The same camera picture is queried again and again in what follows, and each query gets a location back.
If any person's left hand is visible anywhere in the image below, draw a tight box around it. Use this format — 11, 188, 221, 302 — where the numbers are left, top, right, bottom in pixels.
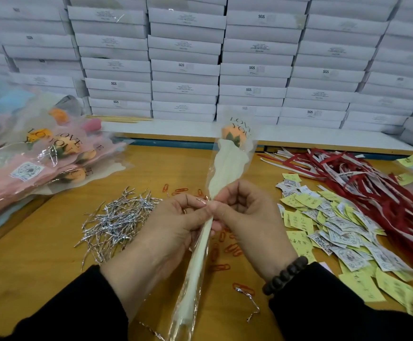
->
100, 193, 213, 317

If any person's right hand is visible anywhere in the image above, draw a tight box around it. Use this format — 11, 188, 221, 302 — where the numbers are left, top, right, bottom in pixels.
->
206, 179, 300, 281

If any cream orange rose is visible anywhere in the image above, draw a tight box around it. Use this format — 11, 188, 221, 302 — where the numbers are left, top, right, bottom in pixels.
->
167, 117, 253, 341

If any pile of yellow white tags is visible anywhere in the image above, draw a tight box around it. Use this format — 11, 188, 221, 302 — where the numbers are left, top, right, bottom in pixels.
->
276, 154, 413, 327

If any pile of red ribbons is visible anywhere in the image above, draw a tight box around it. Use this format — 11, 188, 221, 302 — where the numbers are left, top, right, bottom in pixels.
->
260, 147, 413, 296

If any pile of flowers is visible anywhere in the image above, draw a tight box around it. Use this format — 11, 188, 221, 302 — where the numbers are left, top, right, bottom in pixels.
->
0, 74, 129, 228

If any person's right forearm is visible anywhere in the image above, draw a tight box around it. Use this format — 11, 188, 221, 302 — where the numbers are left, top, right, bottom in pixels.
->
267, 262, 413, 341

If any person's left forearm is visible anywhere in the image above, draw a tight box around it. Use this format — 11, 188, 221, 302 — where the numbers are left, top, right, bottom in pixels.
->
0, 265, 129, 341

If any pile of silver twist ties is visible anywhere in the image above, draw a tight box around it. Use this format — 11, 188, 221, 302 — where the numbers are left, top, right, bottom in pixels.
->
75, 187, 161, 270

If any pile of orange paper clips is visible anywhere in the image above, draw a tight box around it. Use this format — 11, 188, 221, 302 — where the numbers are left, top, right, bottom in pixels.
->
160, 182, 257, 296

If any long white board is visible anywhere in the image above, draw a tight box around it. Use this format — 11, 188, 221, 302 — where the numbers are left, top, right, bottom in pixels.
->
100, 120, 413, 155

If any black bead bracelet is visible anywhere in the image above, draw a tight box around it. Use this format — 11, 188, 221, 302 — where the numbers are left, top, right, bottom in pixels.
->
262, 255, 309, 296

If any wall of stacked white boxes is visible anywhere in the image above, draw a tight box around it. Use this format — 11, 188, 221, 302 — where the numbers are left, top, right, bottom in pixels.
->
0, 0, 413, 132

